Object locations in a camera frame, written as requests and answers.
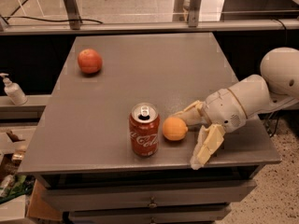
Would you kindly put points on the grey drawer cabinet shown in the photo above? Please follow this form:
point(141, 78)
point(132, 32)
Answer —
point(99, 149)

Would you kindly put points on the red coke can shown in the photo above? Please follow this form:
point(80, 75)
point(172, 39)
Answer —
point(144, 121)

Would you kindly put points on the white pump bottle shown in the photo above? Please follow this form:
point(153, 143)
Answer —
point(13, 91)

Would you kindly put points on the cardboard box with clutter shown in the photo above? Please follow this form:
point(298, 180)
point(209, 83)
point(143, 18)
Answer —
point(20, 201)

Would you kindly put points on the lower grey drawer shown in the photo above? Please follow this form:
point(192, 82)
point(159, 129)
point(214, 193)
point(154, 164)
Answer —
point(160, 215)

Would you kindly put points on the metal window rail frame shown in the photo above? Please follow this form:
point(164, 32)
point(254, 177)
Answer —
point(43, 17)

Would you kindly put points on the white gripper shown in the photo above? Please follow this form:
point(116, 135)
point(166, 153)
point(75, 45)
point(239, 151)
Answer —
point(221, 108)

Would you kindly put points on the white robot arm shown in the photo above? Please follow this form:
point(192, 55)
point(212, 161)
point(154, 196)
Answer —
point(274, 88)

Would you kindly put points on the upper grey drawer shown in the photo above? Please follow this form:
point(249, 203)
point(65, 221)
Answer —
point(149, 195)

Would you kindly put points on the red apple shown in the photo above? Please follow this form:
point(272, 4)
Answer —
point(89, 61)

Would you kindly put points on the grey drawer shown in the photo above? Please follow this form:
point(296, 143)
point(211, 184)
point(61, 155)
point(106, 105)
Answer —
point(160, 215)
point(149, 195)

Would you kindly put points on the orange fruit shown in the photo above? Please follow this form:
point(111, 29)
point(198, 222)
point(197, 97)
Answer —
point(174, 129)

